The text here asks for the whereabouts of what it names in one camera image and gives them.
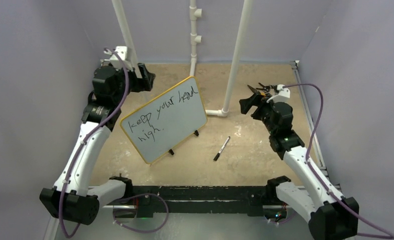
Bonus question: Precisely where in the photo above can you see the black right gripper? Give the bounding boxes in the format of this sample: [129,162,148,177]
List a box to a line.
[239,92,276,135]

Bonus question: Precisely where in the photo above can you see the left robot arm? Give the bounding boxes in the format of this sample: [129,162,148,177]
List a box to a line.
[39,63,156,225]

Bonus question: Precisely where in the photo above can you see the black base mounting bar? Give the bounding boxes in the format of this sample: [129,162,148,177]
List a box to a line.
[102,184,298,219]

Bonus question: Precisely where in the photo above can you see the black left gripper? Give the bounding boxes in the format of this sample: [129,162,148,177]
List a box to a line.
[113,62,154,104]

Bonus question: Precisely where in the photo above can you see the black metal whiteboard stand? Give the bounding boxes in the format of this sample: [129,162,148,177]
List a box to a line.
[168,130,200,156]

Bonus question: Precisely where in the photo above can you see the aluminium rail right edge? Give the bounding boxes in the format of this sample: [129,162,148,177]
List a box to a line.
[289,60,329,180]

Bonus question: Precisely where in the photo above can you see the black whiteboard marker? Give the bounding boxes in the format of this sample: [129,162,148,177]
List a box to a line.
[213,136,231,162]

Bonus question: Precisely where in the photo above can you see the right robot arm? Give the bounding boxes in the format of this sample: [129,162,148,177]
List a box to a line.
[239,93,359,240]

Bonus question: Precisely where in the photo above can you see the aluminium front frame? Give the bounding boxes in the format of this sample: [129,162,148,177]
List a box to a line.
[49,180,314,240]

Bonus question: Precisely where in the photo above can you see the yellow framed whiteboard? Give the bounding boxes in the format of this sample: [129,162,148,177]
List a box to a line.
[120,76,208,165]

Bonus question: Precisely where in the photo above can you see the white PVC pipe frame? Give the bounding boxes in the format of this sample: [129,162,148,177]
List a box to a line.
[111,0,254,118]

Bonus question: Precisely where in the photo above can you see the yellow handled needle-nose pliers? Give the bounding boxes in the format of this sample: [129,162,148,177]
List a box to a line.
[247,85,266,97]

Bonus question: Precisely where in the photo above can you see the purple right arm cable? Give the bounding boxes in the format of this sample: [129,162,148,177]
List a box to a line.
[266,83,394,240]

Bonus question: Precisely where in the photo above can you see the black handled wire cutters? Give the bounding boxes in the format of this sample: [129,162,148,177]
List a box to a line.
[256,82,278,94]

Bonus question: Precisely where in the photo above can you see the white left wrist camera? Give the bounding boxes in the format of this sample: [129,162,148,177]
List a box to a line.
[106,46,133,71]

